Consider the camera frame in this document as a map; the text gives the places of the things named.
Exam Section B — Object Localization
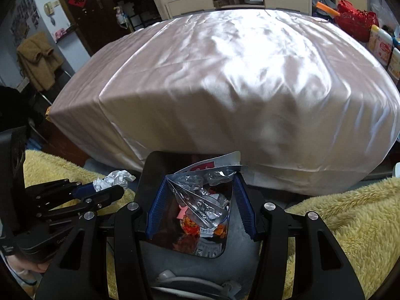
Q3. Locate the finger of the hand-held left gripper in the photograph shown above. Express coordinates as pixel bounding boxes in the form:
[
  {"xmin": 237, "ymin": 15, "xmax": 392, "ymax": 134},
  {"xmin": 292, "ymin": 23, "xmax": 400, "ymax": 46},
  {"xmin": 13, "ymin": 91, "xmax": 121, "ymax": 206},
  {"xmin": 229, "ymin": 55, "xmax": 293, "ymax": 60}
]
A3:
[
  {"xmin": 34, "ymin": 184, "xmax": 126, "ymax": 222},
  {"xmin": 26, "ymin": 178, "xmax": 98, "ymax": 204}
]

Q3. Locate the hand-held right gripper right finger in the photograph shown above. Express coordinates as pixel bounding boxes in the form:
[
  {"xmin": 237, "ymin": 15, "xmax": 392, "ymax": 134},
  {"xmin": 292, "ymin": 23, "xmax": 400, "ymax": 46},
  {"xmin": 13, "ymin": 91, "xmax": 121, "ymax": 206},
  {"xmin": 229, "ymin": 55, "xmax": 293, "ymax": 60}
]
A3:
[{"xmin": 233, "ymin": 173, "xmax": 366, "ymax": 300}]

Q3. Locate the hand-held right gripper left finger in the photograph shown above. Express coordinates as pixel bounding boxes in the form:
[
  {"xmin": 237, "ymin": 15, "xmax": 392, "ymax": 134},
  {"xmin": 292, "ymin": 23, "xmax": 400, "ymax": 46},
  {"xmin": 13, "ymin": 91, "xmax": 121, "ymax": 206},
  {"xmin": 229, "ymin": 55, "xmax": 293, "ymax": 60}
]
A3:
[{"xmin": 36, "ymin": 176, "xmax": 171, "ymax": 300}]

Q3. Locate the foil ball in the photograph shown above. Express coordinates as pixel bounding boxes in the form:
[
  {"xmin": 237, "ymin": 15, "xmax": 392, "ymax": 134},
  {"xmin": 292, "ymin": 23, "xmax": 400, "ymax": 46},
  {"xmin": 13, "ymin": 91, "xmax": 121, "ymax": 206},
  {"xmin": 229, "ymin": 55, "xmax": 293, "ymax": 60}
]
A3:
[{"xmin": 93, "ymin": 170, "xmax": 136, "ymax": 194}]

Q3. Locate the black trash bin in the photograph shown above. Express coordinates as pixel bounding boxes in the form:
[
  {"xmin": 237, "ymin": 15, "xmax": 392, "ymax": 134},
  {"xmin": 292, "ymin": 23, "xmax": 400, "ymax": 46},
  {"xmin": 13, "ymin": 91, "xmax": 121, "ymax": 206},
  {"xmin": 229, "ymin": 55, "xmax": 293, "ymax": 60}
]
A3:
[
  {"xmin": 134, "ymin": 151, "xmax": 266, "ymax": 258},
  {"xmin": 106, "ymin": 159, "xmax": 291, "ymax": 300}
]

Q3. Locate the person's left hand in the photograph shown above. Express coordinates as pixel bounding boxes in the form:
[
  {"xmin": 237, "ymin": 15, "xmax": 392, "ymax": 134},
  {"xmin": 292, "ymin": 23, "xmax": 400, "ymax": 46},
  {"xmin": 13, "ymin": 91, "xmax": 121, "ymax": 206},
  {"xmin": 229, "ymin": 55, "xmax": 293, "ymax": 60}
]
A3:
[{"xmin": 9, "ymin": 254, "xmax": 51, "ymax": 286}]

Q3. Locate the brown fleece coat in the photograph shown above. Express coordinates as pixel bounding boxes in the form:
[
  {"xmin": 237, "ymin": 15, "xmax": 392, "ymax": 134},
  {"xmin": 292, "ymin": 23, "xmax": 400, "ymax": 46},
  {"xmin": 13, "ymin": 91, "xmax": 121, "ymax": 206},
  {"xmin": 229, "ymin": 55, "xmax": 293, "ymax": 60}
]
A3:
[{"xmin": 16, "ymin": 31, "xmax": 63, "ymax": 91}]

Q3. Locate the yellow fleece blanket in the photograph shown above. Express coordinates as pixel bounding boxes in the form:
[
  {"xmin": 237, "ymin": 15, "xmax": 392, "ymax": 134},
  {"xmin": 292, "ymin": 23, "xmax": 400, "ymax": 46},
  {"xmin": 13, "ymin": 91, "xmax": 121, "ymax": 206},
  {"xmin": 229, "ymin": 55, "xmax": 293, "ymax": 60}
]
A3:
[{"xmin": 23, "ymin": 150, "xmax": 400, "ymax": 300}]

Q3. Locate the pink satin tablecloth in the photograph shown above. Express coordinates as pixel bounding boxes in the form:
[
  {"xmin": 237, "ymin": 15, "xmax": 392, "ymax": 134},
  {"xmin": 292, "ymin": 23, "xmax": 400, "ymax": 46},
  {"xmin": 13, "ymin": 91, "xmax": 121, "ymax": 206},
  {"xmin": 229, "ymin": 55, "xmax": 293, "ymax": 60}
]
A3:
[{"xmin": 47, "ymin": 9, "xmax": 400, "ymax": 196}]

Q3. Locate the dark brown door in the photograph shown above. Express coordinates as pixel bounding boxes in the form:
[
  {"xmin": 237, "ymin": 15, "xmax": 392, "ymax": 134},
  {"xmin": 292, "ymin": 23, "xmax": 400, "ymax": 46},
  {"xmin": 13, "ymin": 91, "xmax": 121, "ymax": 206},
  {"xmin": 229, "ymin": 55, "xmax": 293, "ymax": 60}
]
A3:
[{"xmin": 50, "ymin": 0, "xmax": 126, "ymax": 55}]

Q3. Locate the white bottle orange label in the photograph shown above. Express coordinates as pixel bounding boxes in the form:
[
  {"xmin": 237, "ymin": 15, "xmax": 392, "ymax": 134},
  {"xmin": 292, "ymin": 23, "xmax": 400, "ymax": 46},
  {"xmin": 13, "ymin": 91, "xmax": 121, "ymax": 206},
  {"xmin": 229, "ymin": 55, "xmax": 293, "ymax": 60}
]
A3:
[{"xmin": 387, "ymin": 47, "xmax": 400, "ymax": 80}]

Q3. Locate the red plastic basket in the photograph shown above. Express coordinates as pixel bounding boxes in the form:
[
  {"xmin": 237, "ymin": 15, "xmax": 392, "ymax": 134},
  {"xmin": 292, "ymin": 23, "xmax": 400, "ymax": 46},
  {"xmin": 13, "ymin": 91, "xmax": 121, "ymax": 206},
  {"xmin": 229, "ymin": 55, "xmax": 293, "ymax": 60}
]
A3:
[{"xmin": 336, "ymin": 0, "xmax": 379, "ymax": 41}]

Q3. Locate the orange foam stick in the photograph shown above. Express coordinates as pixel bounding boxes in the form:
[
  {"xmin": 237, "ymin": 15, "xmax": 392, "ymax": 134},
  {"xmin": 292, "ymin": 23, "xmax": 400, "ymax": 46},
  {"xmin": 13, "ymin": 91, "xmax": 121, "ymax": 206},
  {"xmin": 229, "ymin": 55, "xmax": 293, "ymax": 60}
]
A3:
[{"xmin": 316, "ymin": 1, "xmax": 340, "ymax": 17}]

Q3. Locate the wall photo collage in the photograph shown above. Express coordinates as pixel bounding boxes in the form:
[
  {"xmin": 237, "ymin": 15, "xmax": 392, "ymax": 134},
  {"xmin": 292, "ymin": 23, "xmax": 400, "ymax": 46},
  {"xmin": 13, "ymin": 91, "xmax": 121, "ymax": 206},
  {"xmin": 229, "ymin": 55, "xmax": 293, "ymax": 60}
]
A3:
[{"xmin": 9, "ymin": 0, "xmax": 41, "ymax": 35}]

